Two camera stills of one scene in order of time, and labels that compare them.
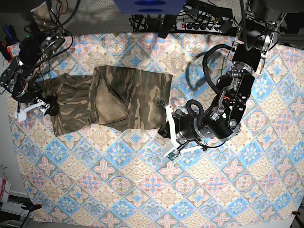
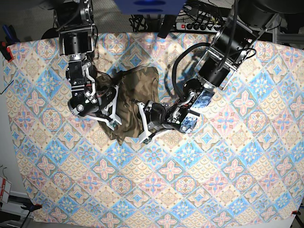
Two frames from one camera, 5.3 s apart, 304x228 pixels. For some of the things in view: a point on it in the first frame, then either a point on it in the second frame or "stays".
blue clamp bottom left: (30, 207) stays
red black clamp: (5, 51) stays
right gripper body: (186, 126) -> (156, 113)
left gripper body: (53, 102) -> (105, 96)
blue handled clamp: (11, 36) stays
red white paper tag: (5, 188) stays
